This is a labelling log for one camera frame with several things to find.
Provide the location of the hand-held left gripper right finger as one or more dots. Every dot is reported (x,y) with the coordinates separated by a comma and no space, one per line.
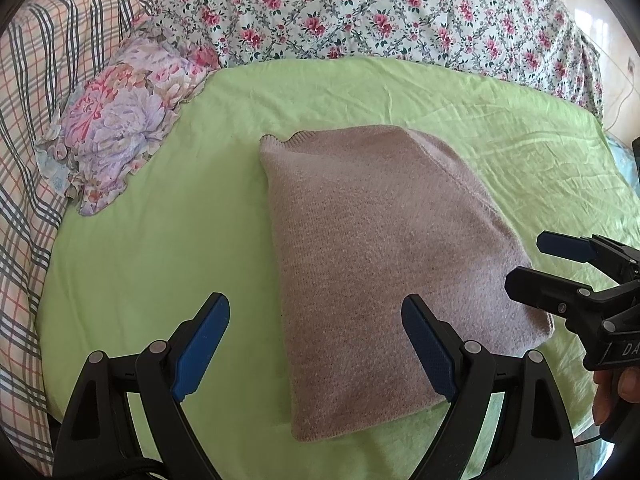
(430,350)

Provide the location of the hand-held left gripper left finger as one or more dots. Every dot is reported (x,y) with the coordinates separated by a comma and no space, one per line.
(200,350)

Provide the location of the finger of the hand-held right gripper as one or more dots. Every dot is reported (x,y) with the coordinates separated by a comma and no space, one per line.
(540,287)
(560,246)

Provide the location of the pink knitted sweater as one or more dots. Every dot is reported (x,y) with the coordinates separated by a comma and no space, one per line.
(380,260)

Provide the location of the person's right hand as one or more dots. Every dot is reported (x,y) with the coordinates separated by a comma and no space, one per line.
(617,390)

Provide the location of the light blue cloth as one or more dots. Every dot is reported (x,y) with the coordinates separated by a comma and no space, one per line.
(620,160)

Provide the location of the green bed sheet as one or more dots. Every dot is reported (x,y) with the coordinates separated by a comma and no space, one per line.
(150,240)

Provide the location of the purple floral ruffled pillow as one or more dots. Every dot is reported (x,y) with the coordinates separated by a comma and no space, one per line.
(125,120)

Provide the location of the plaid blanket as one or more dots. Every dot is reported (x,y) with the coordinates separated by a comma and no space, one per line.
(30,110)

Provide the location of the rose print quilt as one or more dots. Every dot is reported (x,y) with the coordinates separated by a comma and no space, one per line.
(375,10)

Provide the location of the white wall outlet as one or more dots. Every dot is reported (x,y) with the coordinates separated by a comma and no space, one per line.
(633,65)

